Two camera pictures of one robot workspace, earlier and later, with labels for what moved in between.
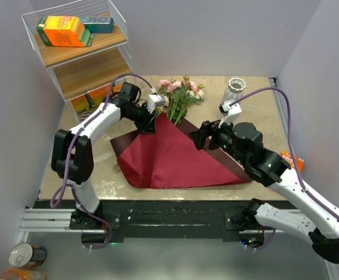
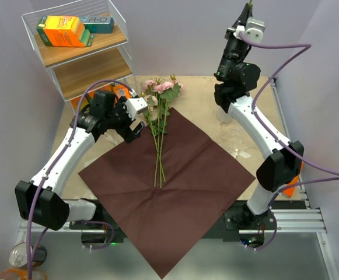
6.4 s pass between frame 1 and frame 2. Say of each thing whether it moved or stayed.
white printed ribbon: moved
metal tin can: stayed
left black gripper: moved
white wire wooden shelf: stayed
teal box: stayed
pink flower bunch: moved
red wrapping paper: moved
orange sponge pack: stayed
